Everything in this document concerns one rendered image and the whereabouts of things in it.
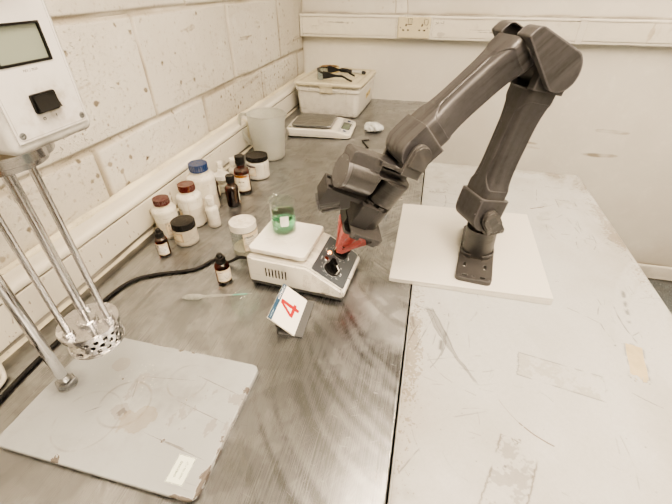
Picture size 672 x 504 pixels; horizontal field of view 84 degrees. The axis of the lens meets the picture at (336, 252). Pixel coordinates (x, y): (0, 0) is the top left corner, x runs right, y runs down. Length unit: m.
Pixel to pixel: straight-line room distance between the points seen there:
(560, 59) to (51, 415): 0.90
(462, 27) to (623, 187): 1.17
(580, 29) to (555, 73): 1.39
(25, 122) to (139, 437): 0.41
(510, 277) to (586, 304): 0.14
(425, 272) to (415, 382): 0.26
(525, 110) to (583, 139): 1.58
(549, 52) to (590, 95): 1.55
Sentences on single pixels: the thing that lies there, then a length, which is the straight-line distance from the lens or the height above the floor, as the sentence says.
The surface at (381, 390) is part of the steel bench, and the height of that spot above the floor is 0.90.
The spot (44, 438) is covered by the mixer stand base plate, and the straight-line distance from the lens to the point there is 0.68.
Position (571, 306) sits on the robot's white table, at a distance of 0.86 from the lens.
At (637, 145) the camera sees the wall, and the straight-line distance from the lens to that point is 2.39.
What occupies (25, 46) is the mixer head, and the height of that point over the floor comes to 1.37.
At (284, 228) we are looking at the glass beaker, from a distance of 0.75.
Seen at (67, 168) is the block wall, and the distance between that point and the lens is 0.91.
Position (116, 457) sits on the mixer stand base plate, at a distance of 0.62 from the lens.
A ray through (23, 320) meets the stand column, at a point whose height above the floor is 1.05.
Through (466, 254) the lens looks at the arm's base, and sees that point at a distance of 0.85.
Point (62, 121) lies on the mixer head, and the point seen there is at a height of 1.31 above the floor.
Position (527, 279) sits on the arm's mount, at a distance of 0.85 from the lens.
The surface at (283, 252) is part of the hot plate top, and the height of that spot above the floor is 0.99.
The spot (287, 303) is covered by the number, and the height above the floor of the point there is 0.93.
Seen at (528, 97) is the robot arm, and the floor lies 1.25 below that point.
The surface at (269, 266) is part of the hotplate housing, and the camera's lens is 0.74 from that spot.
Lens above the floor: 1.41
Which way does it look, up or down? 36 degrees down
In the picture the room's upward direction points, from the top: straight up
